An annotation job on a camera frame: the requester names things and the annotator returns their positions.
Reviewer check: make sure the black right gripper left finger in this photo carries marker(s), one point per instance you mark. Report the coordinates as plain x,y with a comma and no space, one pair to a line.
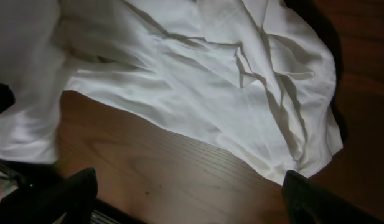
46,202

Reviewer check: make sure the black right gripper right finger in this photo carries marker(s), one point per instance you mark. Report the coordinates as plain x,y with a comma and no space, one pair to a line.
306,202

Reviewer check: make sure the white t-shirt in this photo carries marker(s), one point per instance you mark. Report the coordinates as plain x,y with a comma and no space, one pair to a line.
250,77

